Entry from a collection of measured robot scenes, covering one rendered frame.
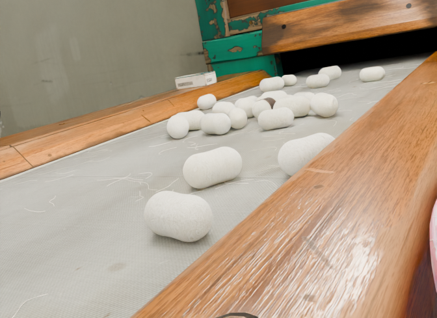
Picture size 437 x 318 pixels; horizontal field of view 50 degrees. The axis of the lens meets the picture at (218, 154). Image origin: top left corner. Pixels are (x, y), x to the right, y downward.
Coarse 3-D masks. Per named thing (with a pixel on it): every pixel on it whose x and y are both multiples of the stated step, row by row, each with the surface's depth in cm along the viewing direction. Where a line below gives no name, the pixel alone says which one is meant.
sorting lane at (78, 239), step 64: (256, 128) 43; (320, 128) 38; (0, 192) 36; (64, 192) 32; (128, 192) 29; (192, 192) 27; (256, 192) 25; (0, 256) 22; (64, 256) 21; (128, 256) 19; (192, 256) 18
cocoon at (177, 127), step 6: (168, 120) 46; (174, 120) 45; (180, 120) 45; (186, 120) 45; (168, 126) 45; (174, 126) 44; (180, 126) 44; (186, 126) 45; (168, 132) 45; (174, 132) 44; (180, 132) 44; (186, 132) 45; (174, 138) 45; (180, 138) 45
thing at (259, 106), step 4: (260, 100) 47; (264, 100) 47; (276, 100) 48; (256, 104) 46; (260, 104) 46; (264, 104) 46; (268, 104) 46; (252, 108) 47; (256, 108) 46; (260, 108) 46; (264, 108) 46; (268, 108) 46; (252, 112) 47; (256, 112) 46; (260, 112) 46; (256, 116) 47
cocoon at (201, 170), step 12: (192, 156) 27; (204, 156) 27; (216, 156) 27; (228, 156) 27; (240, 156) 28; (192, 168) 26; (204, 168) 26; (216, 168) 26; (228, 168) 27; (240, 168) 27; (192, 180) 26; (204, 180) 26; (216, 180) 27; (228, 180) 28
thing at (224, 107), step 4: (216, 104) 52; (220, 104) 51; (224, 104) 50; (228, 104) 50; (232, 104) 50; (216, 108) 51; (220, 108) 50; (224, 108) 50; (228, 108) 50; (232, 108) 50; (216, 112) 51; (220, 112) 50; (224, 112) 50; (228, 112) 50
